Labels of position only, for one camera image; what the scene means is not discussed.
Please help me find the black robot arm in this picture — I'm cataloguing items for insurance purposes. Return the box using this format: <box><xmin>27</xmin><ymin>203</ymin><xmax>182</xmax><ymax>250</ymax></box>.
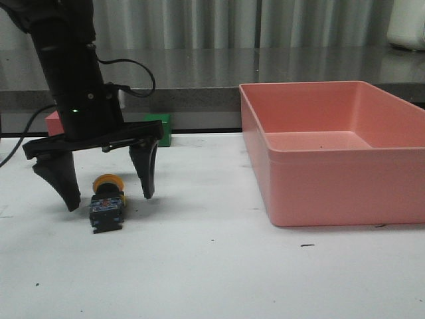
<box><xmin>1</xmin><ymin>1</ymin><xmax>163</xmax><ymax>205</ymax></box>

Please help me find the pink plastic bin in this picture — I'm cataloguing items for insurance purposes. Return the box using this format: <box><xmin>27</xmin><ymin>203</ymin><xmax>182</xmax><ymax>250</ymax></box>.
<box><xmin>239</xmin><ymin>81</ymin><xmax>424</xmax><ymax>227</ymax></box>

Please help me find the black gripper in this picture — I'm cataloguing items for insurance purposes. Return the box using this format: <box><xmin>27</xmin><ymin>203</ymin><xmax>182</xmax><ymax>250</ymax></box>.
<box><xmin>23</xmin><ymin>84</ymin><xmax>164</xmax><ymax>211</ymax></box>

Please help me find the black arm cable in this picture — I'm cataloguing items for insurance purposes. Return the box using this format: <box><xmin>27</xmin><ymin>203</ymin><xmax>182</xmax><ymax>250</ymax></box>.
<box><xmin>0</xmin><ymin>58</ymin><xmax>156</xmax><ymax>167</ymax></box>

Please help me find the green cube right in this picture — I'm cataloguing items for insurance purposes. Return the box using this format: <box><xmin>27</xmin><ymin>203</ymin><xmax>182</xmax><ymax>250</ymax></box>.
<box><xmin>143</xmin><ymin>114</ymin><xmax>172</xmax><ymax>148</ymax></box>

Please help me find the pink cube at back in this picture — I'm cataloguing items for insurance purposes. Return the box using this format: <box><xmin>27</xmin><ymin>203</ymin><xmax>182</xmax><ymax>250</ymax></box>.
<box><xmin>44</xmin><ymin>111</ymin><xmax>64</xmax><ymax>136</ymax></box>

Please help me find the white appliance on counter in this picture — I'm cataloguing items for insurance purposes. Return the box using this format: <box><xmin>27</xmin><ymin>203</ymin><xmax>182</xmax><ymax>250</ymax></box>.
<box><xmin>386</xmin><ymin>0</ymin><xmax>424</xmax><ymax>51</ymax></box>

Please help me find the yellow push button switch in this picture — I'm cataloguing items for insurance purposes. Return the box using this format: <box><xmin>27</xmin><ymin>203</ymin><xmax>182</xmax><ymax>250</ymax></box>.
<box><xmin>89</xmin><ymin>174</ymin><xmax>126</xmax><ymax>234</ymax></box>

